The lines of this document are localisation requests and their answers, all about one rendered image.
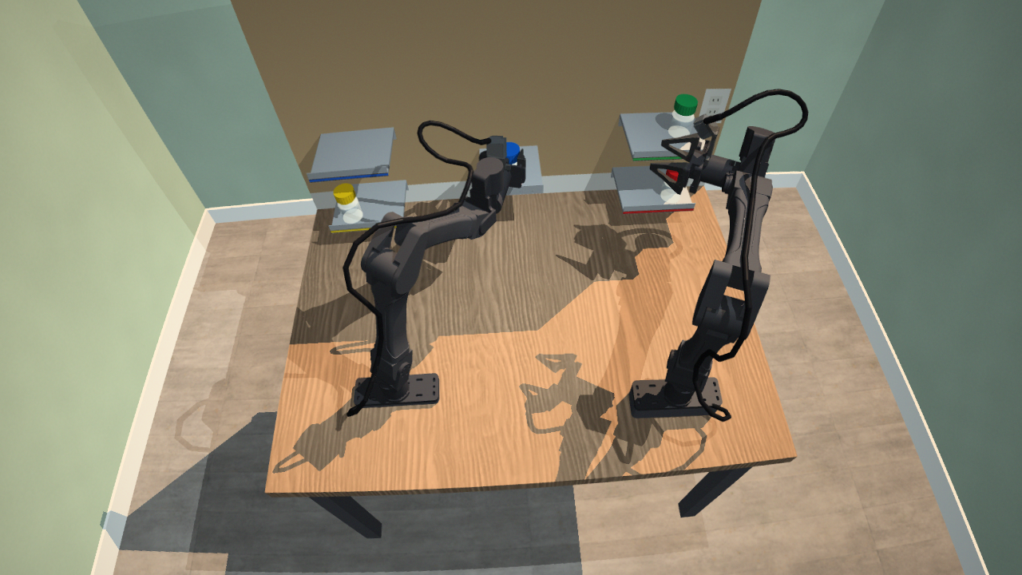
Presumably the clear bottle with green cap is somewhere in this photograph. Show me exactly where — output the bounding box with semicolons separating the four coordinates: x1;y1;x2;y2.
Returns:
668;94;698;138

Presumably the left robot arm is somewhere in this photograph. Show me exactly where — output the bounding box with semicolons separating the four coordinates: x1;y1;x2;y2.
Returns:
361;157;506;406

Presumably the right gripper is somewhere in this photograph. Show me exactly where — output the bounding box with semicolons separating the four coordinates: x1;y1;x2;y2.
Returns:
650;122;735;195

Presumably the clear bottle with yellow cap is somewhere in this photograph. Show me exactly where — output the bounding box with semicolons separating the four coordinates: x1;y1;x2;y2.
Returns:
334;184;362;224

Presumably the clear glass bottle with red cap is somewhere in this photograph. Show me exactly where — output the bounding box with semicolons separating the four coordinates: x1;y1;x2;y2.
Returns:
660;169;682;204

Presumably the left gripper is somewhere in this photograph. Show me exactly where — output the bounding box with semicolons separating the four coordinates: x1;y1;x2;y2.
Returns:
479;144;526;193

